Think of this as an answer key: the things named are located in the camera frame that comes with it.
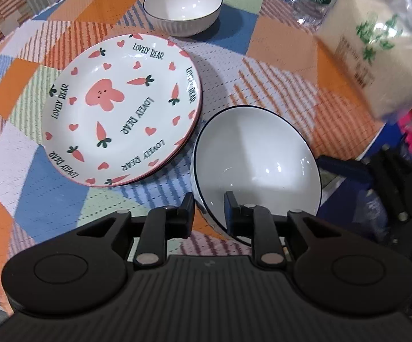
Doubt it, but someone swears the white rabbit carrot plate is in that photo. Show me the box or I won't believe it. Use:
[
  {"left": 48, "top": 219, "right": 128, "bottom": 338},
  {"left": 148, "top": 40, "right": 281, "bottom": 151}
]
[{"left": 41, "top": 33, "right": 204, "bottom": 187}]

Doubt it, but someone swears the white ribbed bowl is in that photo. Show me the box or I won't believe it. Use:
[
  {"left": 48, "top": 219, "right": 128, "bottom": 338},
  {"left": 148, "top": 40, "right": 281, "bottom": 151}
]
[
  {"left": 190, "top": 106, "right": 323, "bottom": 247},
  {"left": 143, "top": 0, "right": 224, "bottom": 38}
]

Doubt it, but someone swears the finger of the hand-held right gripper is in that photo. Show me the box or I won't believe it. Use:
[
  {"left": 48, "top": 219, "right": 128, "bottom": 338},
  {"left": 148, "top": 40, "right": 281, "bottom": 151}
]
[
  {"left": 379, "top": 148, "right": 412, "bottom": 221},
  {"left": 316, "top": 155, "right": 372, "bottom": 184}
]

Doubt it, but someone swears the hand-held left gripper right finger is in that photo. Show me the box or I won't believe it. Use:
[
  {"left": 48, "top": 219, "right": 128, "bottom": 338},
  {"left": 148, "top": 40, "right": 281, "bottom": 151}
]
[{"left": 225, "top": 191, "right": 322, "bottom": 268}]

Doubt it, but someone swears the clear bag of rice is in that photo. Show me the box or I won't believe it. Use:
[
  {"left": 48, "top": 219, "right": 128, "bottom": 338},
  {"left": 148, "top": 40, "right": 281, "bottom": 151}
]
[{"left": 314, "top": 0, "right": 412, "bottom": 122}]

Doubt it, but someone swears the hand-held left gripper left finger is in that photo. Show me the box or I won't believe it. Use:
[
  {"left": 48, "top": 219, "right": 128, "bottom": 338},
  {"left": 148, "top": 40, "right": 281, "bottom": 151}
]
[{"left": 75, "top": 192, "right": 196, "bottom": 269}]

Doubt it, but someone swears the patchwork tablecloth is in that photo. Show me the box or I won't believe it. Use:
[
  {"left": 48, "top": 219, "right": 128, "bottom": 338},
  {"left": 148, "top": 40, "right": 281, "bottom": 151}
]
[{"left": 0, "top": 0, "right": 412, "bottom": 257}]

